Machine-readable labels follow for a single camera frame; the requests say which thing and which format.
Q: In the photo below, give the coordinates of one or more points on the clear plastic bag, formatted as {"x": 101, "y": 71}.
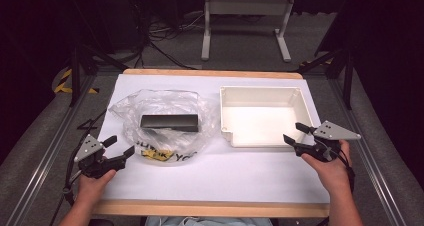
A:
{"x": 160, "y": 102}

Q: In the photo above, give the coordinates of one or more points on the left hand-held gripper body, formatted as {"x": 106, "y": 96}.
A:
{"x": 89, "y": 148}

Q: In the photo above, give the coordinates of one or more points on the black rectangular box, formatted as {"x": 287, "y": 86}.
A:
{"x": 169, "y": 121}

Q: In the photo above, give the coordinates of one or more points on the aluminium rail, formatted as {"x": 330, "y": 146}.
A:
{"x": 53, "y": 146}
{"x": 363, "y": 146}

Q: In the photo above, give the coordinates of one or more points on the white plastic container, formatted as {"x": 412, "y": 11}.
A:
{"x": 260, "y": 122}

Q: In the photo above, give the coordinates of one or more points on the person's right hand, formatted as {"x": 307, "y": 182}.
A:
{"x": 333, "y": 174}

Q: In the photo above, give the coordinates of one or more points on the white metal stand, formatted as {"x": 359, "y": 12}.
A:
{"x": 248, "y": 6}

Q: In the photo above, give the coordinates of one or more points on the white paper sheet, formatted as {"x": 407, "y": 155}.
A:
{"x": 213, "y": 179}

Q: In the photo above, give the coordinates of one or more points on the wooden table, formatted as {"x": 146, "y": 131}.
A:
{"x": 213, "y": 208}

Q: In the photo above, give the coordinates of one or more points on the yellow black hazard tape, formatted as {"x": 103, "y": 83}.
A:
{"x": 63, "y": 82}

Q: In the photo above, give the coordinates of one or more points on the black tripod stand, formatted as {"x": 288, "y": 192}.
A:
{"x": 76, "y": 69}
{"x": 348, "y": 76}

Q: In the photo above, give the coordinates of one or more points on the person's left hand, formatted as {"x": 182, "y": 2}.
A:
{"x": 90, "y": 187}

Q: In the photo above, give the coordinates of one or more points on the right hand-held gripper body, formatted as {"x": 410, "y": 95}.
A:
{"x": 333, "y": 132}

